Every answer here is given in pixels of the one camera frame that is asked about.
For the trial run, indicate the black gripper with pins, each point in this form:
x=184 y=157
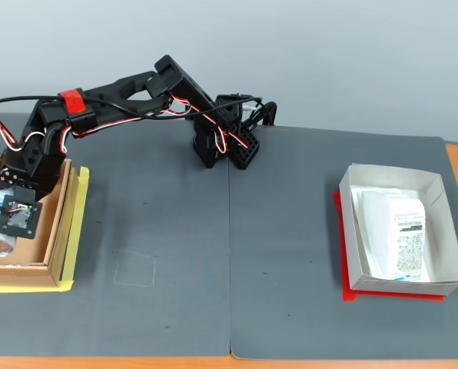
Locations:
x=9 y=177

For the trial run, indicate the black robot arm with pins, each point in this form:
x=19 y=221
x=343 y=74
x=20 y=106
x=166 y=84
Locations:
x=102 y=94

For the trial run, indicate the brown cardboard box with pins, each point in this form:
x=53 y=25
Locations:
x=21 y=277

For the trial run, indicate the white cardboard box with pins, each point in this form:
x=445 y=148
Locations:
x=367 y=286

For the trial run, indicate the yellow paper sheet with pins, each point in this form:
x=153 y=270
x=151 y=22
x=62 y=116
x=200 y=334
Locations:
x=81 y=200

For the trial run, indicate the red tape strip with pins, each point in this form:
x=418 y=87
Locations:
x=73 y=100

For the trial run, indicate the grey textured table mat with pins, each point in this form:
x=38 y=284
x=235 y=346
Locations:
x=290 y=230
x=137 y=230

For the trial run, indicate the black table clamp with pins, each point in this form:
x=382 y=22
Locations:
x=271 y=115

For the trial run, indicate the red paper sheet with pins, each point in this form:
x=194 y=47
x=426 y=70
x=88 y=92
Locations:
x=352 y=296

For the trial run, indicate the white labelled plastic pouch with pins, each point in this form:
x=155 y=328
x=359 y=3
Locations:
x=382 y=230

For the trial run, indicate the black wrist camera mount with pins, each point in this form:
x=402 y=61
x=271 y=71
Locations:
x=17 y=215

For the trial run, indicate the black perforated base bracket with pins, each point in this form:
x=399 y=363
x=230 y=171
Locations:
x=246 y=151

